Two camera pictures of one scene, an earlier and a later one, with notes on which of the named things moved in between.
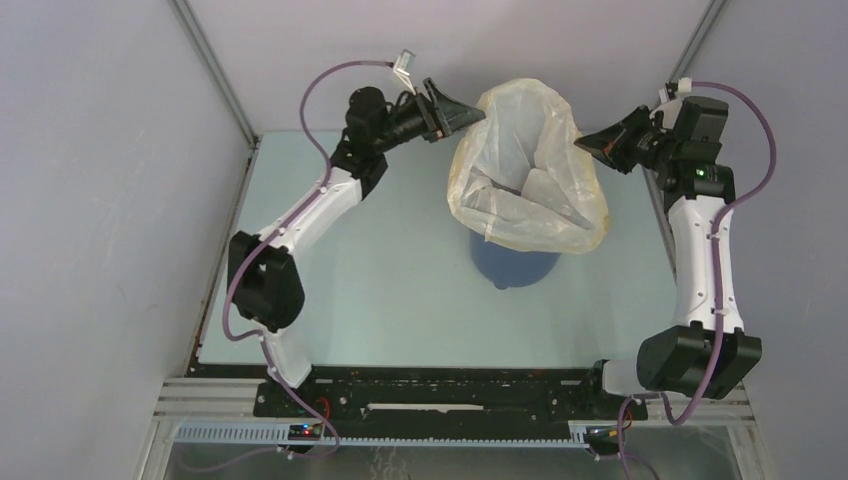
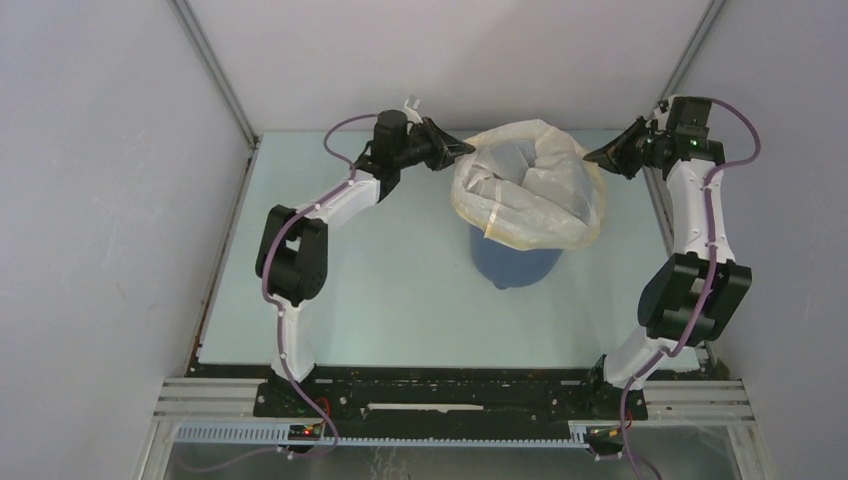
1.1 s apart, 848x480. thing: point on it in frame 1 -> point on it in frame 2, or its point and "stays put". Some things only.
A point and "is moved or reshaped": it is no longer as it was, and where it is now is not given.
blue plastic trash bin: x=508 y=266 stays put
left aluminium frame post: x=218 y=70 stays put
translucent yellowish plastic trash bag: x=522 y=178 is moved or reshaped
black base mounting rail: x=448 y=395 stays put
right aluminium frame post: x=706 y=26 stays put
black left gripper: x=449 y=116 -> x=444 y=148
